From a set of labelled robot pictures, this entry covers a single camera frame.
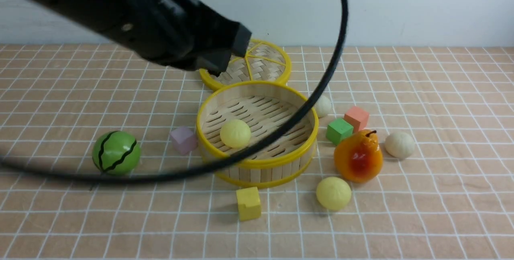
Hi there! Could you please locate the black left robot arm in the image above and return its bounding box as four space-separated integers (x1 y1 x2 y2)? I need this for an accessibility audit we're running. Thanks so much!
32 0 252 76

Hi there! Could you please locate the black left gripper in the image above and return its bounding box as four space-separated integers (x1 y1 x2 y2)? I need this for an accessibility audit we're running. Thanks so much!
102 0 252 72

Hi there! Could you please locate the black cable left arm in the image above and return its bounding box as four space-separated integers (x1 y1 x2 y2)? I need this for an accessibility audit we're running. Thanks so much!
0 0 349 184

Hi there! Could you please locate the woven bamboo steamer lid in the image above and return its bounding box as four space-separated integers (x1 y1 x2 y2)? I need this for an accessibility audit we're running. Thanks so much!
199 39 292 91

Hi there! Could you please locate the green toy watermelon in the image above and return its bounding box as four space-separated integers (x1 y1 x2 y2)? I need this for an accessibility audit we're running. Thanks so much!
92 131 140 176

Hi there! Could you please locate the bamboo steamer tray yellow rim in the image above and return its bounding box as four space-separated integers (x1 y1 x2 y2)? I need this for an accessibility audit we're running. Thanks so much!
196 81 319 188

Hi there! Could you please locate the yellow bun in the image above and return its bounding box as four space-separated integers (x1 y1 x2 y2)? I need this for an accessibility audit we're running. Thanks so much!
220 119 251 149
316 176 352 211

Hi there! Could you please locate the checkered orange tablecloth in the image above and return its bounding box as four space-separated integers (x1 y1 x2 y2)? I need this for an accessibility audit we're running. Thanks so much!
0 45 514 260

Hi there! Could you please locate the green cube block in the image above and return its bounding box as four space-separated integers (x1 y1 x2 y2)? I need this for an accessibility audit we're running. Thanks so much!
326 118 354 146

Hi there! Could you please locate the orange toy pear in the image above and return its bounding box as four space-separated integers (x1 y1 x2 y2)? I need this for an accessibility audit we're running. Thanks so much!
333 129 383 183

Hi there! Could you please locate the pink cube block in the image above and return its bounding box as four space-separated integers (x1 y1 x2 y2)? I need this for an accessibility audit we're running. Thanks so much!
169 126 198 155

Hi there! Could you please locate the yellow cube block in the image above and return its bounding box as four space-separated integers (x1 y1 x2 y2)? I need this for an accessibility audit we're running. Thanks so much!
236 187 262 221

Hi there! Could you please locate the salmon cube block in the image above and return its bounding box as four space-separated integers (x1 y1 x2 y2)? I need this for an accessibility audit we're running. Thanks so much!
343 106 369 133

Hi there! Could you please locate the white bun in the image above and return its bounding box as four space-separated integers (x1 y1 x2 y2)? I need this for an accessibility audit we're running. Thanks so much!
314 95 333 118
384 132 416 159

